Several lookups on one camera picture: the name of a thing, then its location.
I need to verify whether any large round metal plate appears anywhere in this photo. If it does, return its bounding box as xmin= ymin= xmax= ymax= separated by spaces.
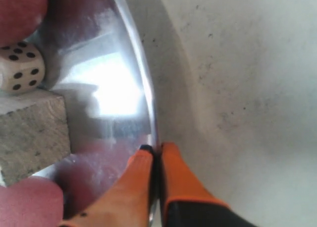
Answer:
xmin=29 ymin=0 xmax=158 ymax=219

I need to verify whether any pale wooden block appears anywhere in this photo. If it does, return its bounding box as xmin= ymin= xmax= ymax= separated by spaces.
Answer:
xmin=0 ymin=89 xmax=71 ymax=186

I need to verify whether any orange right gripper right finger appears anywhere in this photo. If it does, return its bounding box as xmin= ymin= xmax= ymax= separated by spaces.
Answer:
xmin=160 ymin=143 xmax=253 ymax=227

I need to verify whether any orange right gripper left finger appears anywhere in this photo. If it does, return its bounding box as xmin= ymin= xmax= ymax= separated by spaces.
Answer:
xmin=59 ymin=145 xmax=154 ymax=227

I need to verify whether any red toy apple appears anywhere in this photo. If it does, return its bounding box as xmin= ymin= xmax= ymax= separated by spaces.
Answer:
xmin=0 ymin=0 xmax=48 ymax=47

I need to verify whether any pink toy peach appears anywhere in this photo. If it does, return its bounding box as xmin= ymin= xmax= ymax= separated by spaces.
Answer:
xmin=0 ymin=177 xmax=63 ymax=227

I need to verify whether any small wooden die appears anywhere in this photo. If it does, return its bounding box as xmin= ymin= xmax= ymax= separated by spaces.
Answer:
xmin=0 ymin=41 xmax=45 ymax=94

